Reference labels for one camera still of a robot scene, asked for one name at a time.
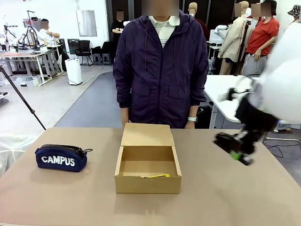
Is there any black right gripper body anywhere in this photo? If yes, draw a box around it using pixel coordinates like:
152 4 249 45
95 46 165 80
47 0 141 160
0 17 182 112
234 96 278 143

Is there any black stapler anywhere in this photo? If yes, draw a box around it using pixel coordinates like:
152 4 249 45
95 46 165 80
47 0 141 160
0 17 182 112
213 131 243 154

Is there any yellow black utility knife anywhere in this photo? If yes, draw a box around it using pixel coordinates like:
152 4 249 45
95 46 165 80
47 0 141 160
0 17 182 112
146 173 171 179

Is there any brown cardboard box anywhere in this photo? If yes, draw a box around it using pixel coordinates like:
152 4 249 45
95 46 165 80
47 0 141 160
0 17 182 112
114 122 182 194

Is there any person's right hand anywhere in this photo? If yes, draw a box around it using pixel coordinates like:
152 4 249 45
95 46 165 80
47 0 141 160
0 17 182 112
120 107 130 128

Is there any black bag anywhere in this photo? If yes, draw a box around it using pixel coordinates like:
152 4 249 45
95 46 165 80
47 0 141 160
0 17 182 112
195 105 213 129

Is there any black stand pole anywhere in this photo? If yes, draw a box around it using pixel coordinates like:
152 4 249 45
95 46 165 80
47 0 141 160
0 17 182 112
234 20 251 76

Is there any person in red shirt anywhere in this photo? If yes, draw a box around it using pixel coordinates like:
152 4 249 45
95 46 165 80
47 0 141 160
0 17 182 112
242 0 281 76

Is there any mannequin with beige coat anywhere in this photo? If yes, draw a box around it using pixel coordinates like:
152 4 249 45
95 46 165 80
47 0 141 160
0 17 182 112
217 0 253 76

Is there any person in purple jacket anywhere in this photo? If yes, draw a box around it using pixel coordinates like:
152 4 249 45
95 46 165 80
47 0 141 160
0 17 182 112
112 9 210 129

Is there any mannequin in dark red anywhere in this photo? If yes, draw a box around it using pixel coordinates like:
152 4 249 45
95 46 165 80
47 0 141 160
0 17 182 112
188 2 210 42

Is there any mannequin with bucket hat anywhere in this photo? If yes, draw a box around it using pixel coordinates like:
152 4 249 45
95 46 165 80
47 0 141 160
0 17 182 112
287 5 301 24

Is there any white striped polo shirt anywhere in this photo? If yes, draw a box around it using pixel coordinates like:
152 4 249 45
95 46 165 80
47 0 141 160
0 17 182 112
149 15 181 49

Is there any standing person in black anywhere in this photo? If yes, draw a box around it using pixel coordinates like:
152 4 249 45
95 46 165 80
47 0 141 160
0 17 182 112
111 11 126 65

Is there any grey stool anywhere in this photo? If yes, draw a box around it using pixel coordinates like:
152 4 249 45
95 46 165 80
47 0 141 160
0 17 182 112
92 41 111 66

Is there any black office chair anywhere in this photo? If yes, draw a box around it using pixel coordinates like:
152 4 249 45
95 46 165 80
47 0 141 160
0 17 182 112
74 40 93 66

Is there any navy CAMPUS pencil case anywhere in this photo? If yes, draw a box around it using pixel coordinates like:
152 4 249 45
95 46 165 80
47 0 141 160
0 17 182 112
35 144 93 173

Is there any white air purifier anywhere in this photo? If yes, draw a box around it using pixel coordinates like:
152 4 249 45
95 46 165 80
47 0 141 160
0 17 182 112
64 58 83 86

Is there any clear storage bin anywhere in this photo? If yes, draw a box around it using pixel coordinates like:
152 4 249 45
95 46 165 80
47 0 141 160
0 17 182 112
18 75 42 88

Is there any seated person in white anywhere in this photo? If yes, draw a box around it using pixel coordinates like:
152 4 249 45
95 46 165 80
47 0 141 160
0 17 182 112
37 18 61 46

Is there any grey work desk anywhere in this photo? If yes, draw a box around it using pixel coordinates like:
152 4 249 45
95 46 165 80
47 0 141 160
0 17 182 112
0 44 64 83

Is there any white cloth cover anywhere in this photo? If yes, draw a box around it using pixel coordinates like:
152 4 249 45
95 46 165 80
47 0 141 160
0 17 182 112
0 131 36 178

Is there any black floor cable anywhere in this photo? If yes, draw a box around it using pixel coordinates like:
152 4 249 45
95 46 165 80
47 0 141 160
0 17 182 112
262 136 301 159

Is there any white table, grey frame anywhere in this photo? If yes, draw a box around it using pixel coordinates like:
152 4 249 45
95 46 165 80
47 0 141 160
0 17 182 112
202 74 268 129

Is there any grey wall panel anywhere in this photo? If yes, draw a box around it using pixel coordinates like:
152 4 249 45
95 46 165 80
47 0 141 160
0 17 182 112
76 9 98 37

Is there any black camera tripod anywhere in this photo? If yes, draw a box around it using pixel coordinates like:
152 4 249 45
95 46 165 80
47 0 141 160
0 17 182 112
0 65 47 131

